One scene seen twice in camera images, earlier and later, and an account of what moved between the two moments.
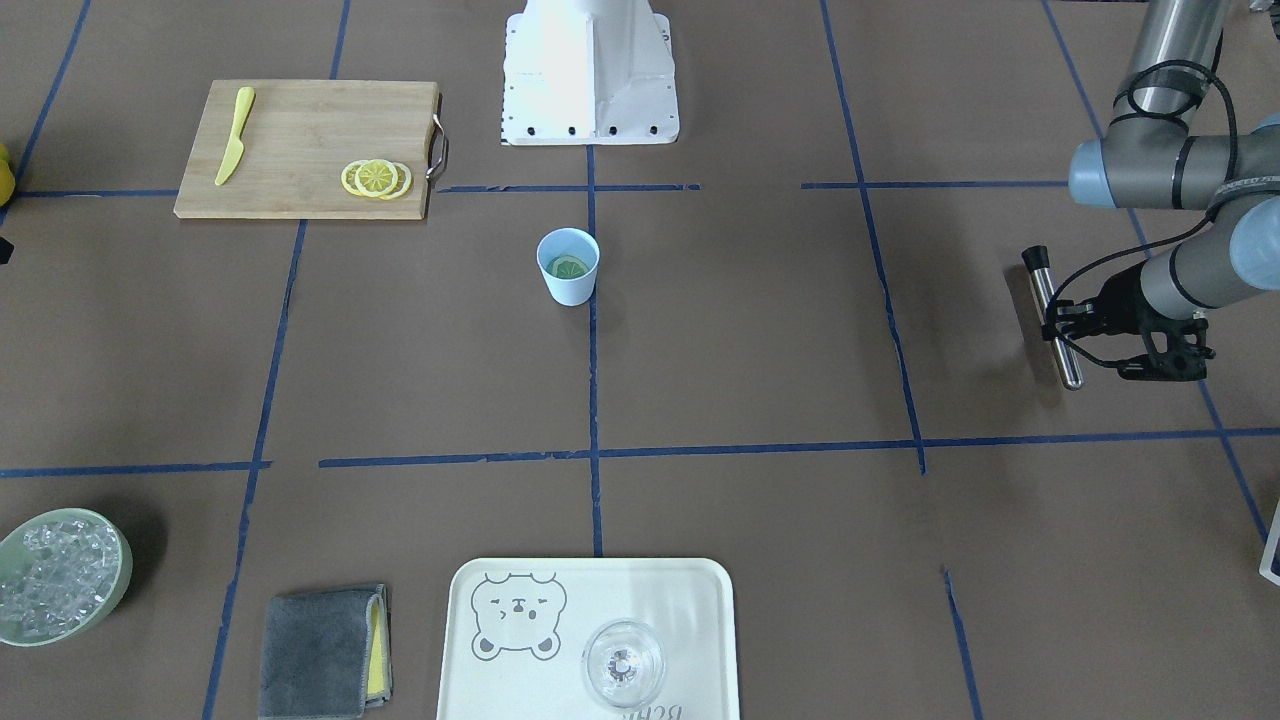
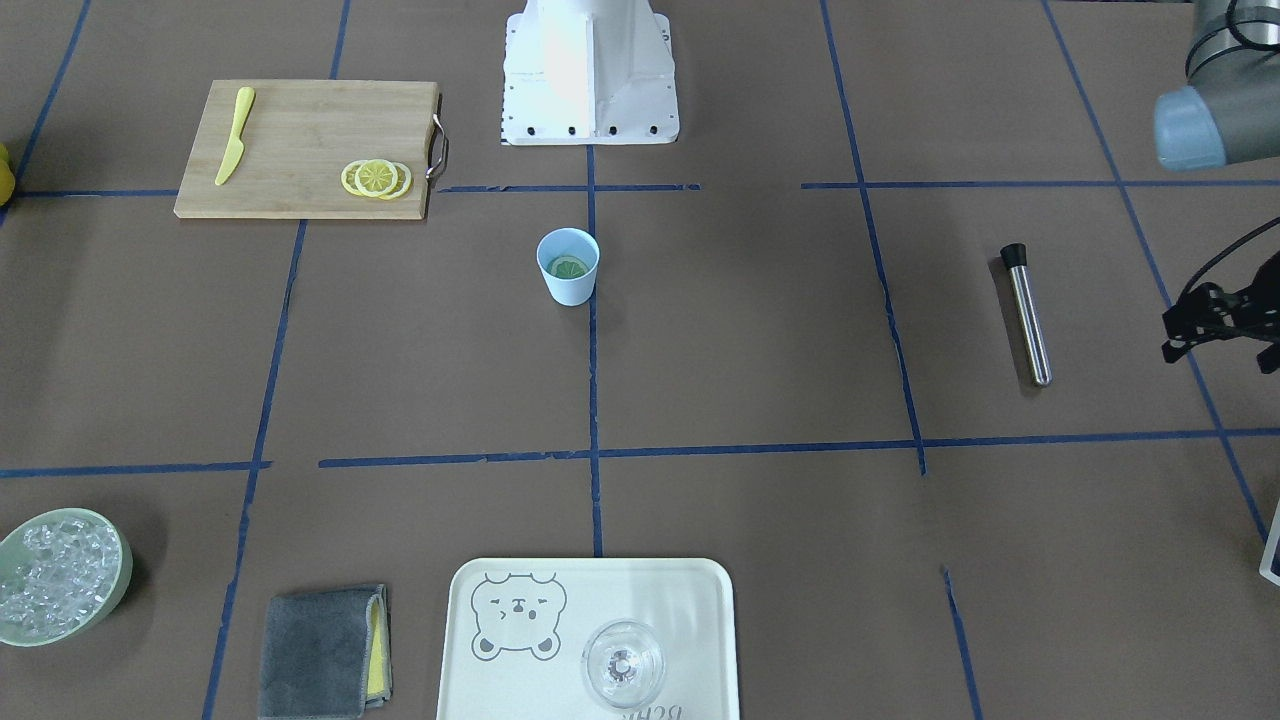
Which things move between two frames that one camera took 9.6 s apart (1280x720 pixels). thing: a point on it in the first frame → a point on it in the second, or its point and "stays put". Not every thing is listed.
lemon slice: x=567 y=266 stays put
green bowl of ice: x=61 y=571 stays put
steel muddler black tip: x=1036 y=258 → x=1015 y=256
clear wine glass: x=623 y=663 stays put
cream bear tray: x=516 y=630 stays put
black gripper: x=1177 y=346 → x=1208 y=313
